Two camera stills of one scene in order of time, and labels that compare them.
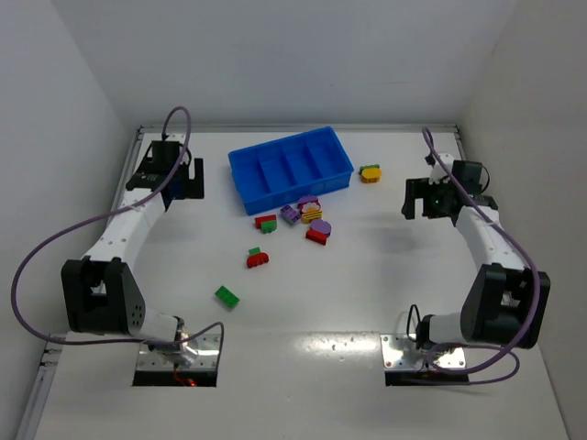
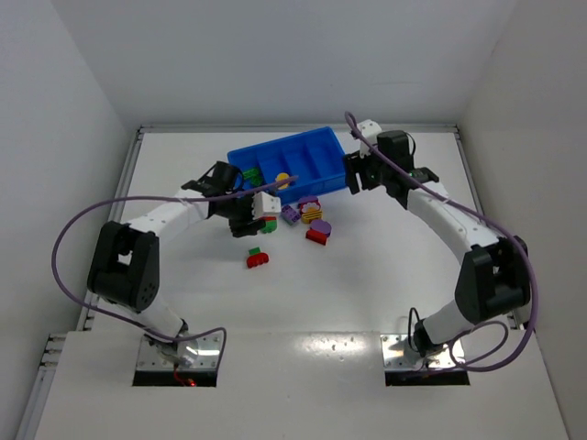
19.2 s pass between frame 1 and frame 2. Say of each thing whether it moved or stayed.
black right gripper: moved
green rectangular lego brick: moved
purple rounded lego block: stayed
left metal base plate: stayed
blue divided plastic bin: stayed
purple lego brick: stayed
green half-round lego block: stayed
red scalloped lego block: stayed
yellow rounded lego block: moved
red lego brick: stayed
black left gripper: moved
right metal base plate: stayed
